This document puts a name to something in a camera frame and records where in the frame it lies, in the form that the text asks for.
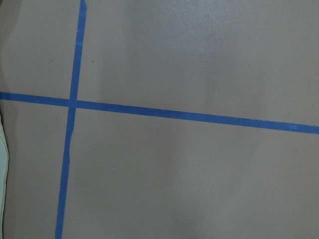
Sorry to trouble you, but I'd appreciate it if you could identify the olive green long-sleeve shirt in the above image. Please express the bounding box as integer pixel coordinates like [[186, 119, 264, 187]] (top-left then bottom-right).
[[0, 123, 9, 239]]

